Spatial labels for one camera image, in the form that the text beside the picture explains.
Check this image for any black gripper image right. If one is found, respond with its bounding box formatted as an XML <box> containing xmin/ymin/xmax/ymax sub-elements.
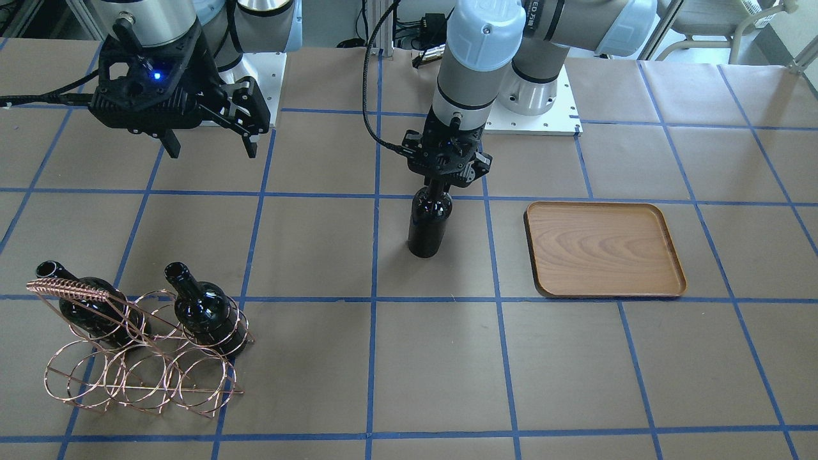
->
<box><xmin>403</xmin><ymin>109</ymin><xmax>493</xmax><ymax>187</ymax></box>

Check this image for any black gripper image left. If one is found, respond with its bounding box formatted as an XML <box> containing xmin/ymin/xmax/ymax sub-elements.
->
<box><xmin>89</xmin><ymin>29</ymin><xmax>270</xmax><ymax>159</ymax></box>

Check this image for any dark wine bottle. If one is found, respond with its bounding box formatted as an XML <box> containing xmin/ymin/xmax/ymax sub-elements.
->
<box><xmin>35</xmin><ymin>260</ymin><xmax>134</xmax><ymax>349</ymax></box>
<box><xmin>164</xmin><ymin>262</ymin><xmax>247</xmax><ymax>359</ymax></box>
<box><xmin>407</xmin><ymin>180</ymin><xmax>453</xmax><ymax>258</ymax></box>

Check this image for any wooden tray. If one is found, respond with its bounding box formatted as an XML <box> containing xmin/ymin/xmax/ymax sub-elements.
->
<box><xmin>523</xmin><ymin>201</ymin><xmax>688</xmax><ymax>298</ymax></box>

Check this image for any white chair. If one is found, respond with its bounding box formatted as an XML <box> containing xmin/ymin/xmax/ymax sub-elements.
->
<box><xmin>656</xmin><ymin>1</ymin><xmax>816</xmax><ymax>73</ymax></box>

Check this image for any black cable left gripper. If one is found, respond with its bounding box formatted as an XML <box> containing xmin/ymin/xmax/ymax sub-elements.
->
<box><xmin>362</xmin><ymin>0</ymin><xmax>416</xmax><ymax>157</ymax></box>

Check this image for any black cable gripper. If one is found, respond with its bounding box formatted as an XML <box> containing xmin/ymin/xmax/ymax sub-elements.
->
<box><xmin>362</xmin><ymin>0</ymin><xmax>416</xmax><ymax>157</ymax></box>
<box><xmin>0</xmin><ymin>64</ymin><xmax>106</xmax><ymax>108</ymax></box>

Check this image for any aluminium frame post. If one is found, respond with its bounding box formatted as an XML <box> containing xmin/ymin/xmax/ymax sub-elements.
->
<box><xmin>363</xmin><ymin>1</ymin><xmax>396</xmax><ymax>60</ymax></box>

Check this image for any black power adapter with cables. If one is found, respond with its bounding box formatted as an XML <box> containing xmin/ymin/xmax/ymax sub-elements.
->
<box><xmin>394</xmin><ymin>13</ymin><xmax>452</xmax><ymax>69</ymax></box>

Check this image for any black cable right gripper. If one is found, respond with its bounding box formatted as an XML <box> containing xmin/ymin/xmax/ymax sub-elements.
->
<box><xmin>0</xmin><ymin>64</ymin><xmax>106</xmax><ymax>108</ymax></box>

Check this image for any copper wire wine rack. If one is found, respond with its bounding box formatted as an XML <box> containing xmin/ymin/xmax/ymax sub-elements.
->
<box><xmin>26</xmin><ymin>279</ymin><xmax>245</xmax><ymax>417</ymax></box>

